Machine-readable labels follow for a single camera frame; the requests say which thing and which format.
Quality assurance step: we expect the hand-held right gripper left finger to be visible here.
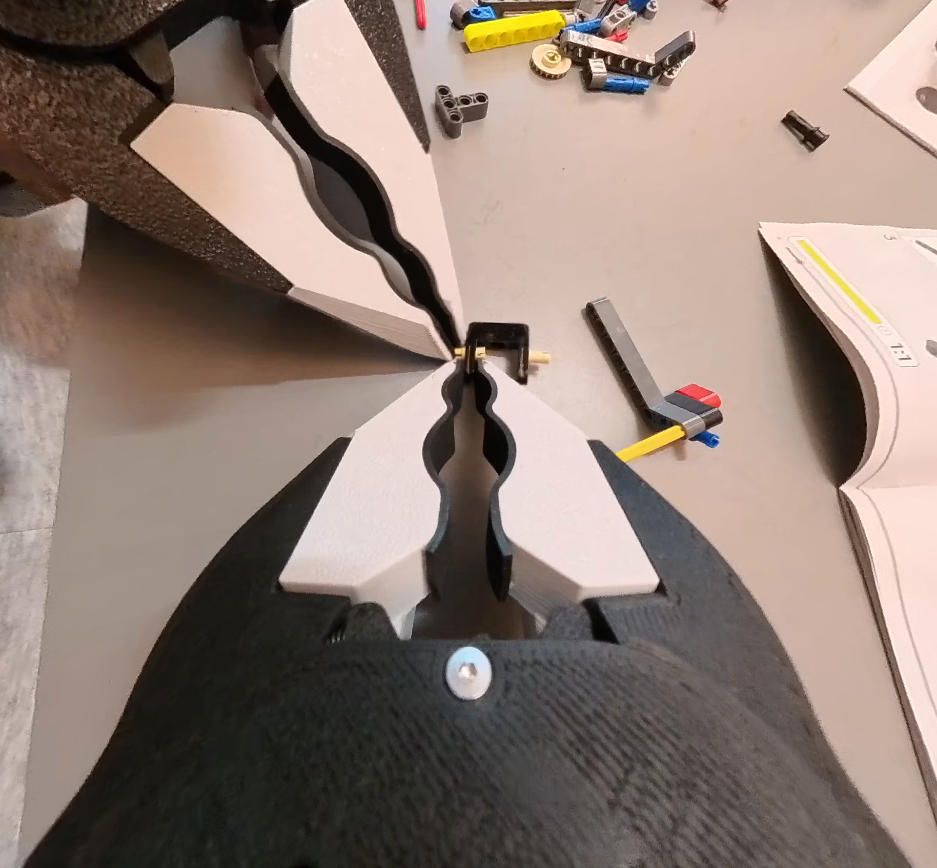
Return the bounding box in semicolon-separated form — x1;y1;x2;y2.
277;358;469;641

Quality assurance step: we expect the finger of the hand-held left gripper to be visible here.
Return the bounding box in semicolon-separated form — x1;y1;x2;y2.
130;103;451;360
252;0;467;349

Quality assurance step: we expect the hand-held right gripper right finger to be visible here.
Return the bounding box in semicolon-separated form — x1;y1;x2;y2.
470;358;661;638

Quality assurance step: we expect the black U-shaped lego piece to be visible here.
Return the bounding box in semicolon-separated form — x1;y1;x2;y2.
452;321;531;382

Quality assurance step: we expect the grey T-shaped lego beam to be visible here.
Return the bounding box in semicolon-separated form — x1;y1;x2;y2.
433;83;490;139

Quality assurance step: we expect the pile of mixed lego pieces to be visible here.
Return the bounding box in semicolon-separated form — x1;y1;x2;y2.
397;0;705;95

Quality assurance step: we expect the black lego pin connector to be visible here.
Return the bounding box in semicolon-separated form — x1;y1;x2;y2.
780;109;831;150

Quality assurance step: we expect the grey beam yellow axle assembly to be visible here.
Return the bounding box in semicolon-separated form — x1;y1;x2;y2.
584;297;726;464

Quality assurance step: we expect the open instruction booklet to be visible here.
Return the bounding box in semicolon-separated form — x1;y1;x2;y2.
757;222;937;774

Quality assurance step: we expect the closed instruction booklet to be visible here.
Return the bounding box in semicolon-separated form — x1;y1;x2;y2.
844;0;937;158

